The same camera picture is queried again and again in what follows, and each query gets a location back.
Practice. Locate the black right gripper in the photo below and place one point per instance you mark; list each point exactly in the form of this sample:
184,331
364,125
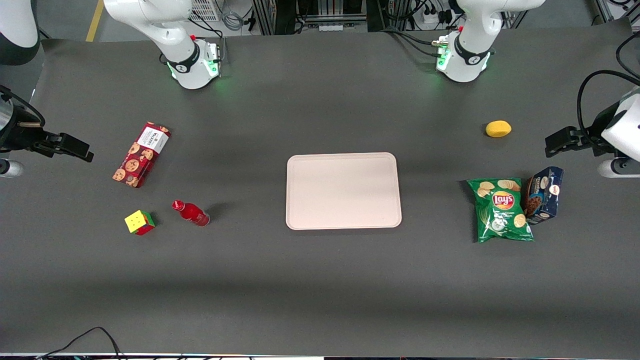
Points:
20,135

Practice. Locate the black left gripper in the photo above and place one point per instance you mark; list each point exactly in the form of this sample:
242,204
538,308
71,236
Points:
593,133

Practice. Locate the red coke bottle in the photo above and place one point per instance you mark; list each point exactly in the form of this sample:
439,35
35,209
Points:
194,214

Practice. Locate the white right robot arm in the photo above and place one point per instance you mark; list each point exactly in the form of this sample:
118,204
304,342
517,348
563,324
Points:
186,56

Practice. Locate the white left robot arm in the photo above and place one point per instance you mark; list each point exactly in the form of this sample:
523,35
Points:
465,55

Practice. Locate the beige plastic tray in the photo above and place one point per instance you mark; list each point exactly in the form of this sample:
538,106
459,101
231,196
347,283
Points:
343,191

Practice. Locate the blue cookie box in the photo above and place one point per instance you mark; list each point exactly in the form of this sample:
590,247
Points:
545,197

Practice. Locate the yellow lemon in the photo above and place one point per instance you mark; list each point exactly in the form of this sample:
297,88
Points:
498,129

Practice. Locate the red cookie box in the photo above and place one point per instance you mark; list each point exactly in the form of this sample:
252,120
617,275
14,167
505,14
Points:
140,156

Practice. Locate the green Lay's chips bag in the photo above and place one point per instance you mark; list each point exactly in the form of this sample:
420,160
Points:
502,210

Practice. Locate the colourful puzzle cube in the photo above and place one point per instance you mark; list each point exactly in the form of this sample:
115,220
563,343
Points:
138,222

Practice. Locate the white power strip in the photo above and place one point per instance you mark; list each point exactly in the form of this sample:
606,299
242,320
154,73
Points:
430,19

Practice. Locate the white perforated box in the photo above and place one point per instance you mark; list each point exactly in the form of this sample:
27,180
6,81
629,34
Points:
205,10

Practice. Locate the black equipment rack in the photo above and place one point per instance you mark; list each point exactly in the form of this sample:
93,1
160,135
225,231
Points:
280,15

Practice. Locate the dark grey table mat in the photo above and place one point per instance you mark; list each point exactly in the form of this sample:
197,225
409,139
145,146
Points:
320,290

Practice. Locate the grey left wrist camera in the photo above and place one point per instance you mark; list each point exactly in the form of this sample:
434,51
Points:
617,168

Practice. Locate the aluminium frame post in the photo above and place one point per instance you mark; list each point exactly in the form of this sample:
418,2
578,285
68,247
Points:
605,10

